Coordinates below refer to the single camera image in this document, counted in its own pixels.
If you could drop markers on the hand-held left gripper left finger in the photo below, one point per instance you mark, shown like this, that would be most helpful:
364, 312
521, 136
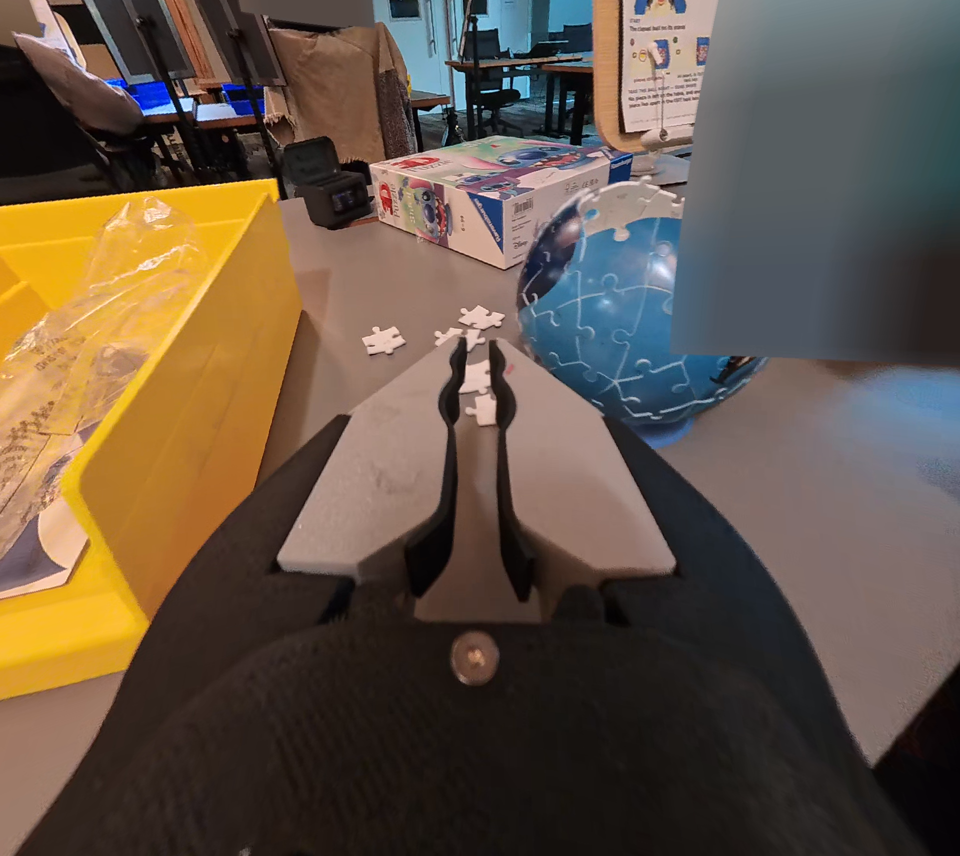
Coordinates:
375, 489

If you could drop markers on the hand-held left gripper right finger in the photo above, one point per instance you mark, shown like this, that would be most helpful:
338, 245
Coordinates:
585, 489

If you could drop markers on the blue ball stand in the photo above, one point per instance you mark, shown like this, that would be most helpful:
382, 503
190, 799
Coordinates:
667, 432

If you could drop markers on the blue puzzle ball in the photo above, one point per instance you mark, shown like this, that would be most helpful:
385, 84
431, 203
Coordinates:
585, 316

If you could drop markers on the cartoon printed puzzle box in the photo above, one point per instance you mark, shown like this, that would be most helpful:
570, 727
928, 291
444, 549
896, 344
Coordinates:
525, 211

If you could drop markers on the yellow plastic bin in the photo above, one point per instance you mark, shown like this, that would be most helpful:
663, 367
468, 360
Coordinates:
195, 384

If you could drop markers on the black device with display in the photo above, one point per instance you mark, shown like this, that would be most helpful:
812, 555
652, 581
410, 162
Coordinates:
330, 196

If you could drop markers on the clear plastic bag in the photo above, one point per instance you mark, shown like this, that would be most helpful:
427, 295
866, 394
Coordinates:
112, 286

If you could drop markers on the blue white leaflet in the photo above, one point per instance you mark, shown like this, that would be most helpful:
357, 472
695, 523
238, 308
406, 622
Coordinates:
45, 556

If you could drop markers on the wooden top table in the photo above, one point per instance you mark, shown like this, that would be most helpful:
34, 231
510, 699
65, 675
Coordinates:
429, 97

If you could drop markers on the beige patterned cloth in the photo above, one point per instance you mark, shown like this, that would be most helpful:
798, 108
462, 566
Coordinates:
330, 91

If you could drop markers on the black office chair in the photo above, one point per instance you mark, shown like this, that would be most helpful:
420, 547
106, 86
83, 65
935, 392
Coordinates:
491, 69

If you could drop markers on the wooden top desk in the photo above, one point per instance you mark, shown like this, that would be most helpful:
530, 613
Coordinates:
517, 61

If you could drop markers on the instruction sheet on stand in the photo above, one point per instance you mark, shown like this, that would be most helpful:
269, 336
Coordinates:
606, 46

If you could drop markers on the dark framed panel on stand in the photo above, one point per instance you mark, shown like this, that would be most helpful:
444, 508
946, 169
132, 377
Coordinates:
240, 31
127, 16

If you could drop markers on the black chair with grey cushion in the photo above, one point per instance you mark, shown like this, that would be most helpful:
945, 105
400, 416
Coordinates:
82, 91

